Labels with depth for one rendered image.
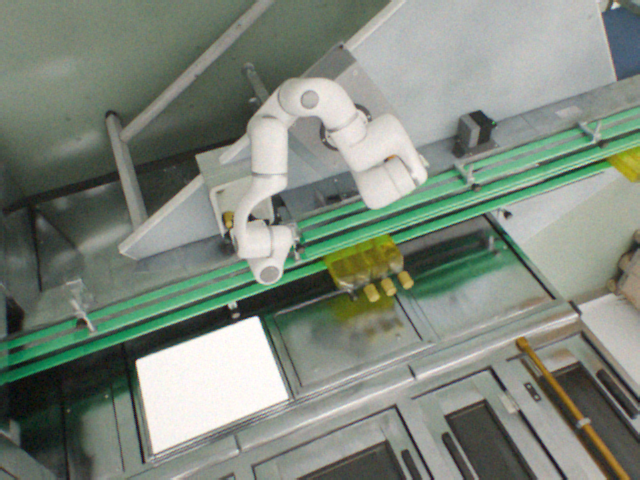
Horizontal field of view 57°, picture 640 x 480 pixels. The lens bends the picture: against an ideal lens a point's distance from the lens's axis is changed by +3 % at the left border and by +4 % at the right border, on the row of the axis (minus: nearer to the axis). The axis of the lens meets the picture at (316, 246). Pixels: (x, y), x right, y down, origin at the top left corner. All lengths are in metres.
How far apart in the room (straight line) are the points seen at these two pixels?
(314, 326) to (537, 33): 1.14
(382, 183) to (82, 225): 1.37
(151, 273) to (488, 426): 1.11
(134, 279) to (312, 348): 0.60
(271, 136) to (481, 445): 1.04
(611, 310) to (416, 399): 4.24
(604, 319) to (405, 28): 4.46
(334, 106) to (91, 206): 1.39
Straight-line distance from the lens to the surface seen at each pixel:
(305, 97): 1.30
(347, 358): 1.81
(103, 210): 2.45
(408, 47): 1.76
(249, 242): 1.36
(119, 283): 1.89
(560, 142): 2.14
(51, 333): 1.90
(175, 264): 1.87
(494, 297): 2.02
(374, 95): 1.63
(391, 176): 1.41
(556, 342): 1.99
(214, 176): 1.70
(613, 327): 5.81
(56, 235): 2.43
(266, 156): 1.32
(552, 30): 2.06
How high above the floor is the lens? 2.06
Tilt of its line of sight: 38 degrees down
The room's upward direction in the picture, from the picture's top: 153 degrees clockwise
